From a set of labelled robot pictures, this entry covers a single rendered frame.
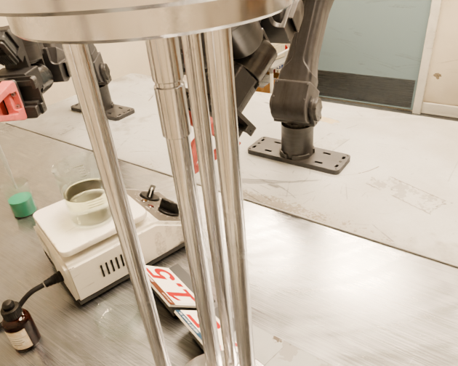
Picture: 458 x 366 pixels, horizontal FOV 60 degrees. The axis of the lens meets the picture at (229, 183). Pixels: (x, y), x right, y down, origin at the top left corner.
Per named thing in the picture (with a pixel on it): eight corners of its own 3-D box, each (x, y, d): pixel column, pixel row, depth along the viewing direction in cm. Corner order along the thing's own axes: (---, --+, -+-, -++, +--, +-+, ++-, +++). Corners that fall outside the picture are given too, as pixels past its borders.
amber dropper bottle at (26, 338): (26, 329, 49) (5, 289, 45) (46, 333, 48) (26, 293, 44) (9, 350, 47) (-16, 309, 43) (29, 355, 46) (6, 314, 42)
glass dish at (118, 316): (149, 306, 51) (145, 293, 49) (132, 343, 46) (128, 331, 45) (109, 301, 52) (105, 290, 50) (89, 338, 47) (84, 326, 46)
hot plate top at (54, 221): (111, 184, 61) (110, 179, 61) (150, 216, 53) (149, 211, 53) (32, 217, 55) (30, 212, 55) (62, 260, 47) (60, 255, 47)
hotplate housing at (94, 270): (161, 203, 70) (152, 164, 66) (205, 237, 61) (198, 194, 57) (31, 266, 59) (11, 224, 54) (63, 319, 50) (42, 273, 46)
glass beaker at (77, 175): (81, 240, 49) (60, 182, 45) (64, 217, 54) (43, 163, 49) (131, 216, 53) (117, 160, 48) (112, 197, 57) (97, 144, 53)
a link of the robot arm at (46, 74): (32, 63, 71) (48, 53, 76) (1, 65, 71) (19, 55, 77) (45, 100, 74) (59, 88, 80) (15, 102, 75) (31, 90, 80)
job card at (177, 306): (177, 264, 56) (173, 242, 54) (215, 301, 50) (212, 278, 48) (139, 287, 53) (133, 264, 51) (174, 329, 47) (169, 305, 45)
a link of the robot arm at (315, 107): (315, 101, 69) (326, 90, 73) (269, 95, 73) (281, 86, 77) (314, 134, 72) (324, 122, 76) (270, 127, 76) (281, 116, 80)
